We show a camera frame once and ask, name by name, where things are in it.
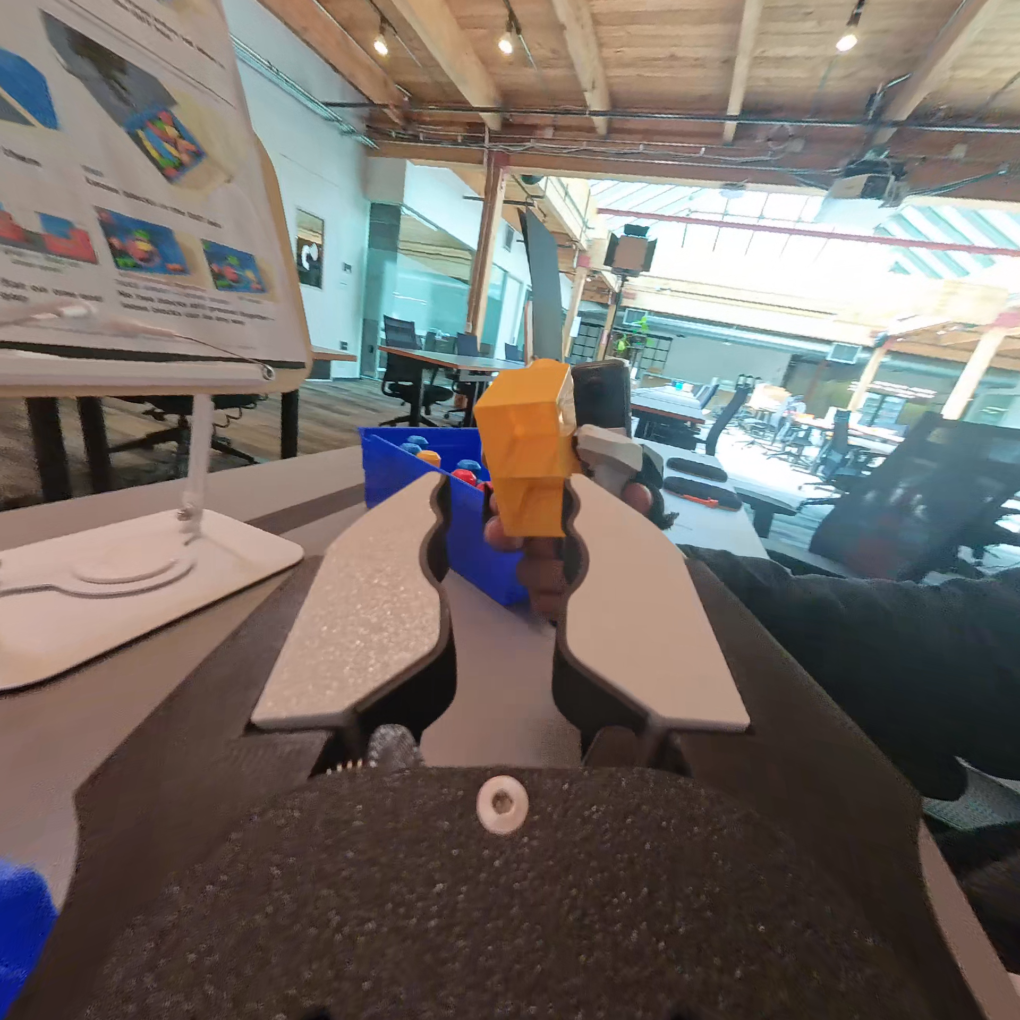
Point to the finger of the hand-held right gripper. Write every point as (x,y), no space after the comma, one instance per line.
(610,458)

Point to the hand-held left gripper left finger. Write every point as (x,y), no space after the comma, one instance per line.
(358,621)

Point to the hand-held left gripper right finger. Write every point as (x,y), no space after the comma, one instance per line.
(645,629)

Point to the blue bin for built steps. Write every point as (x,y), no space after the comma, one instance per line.
(470,550)

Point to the blue bin with block pile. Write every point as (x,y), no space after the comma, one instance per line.
(24,932)

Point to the person's right forearm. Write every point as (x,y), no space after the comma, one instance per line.
(860,653)

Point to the person's right hand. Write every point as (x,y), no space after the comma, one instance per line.
(546,574)

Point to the green potted plant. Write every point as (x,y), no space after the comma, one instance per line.
(633,335)

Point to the black oval pad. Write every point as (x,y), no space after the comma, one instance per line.
(697,468)
(701,494)

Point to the black flag panel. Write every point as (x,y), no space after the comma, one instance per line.
(542,287)

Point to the LED panel light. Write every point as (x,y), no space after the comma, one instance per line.
(629,251)

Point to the long wooden desk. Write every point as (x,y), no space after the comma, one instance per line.
(454,358)

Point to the instruction sheet on white stand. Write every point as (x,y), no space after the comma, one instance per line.
(119,582)

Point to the wooden desk behind stand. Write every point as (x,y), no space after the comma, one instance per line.
(331,355)

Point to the black mesh office chair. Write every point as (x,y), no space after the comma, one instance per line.
(916,502)

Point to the ceiling projector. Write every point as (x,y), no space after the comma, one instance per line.
(868,183)

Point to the ceiling spotlight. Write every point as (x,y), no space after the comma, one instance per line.
(381,44)
(846,40)
(505,41)

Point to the printed instruction sheet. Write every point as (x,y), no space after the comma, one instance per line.
(143,199)

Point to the wooden support post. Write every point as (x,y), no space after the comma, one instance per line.
(486,239)

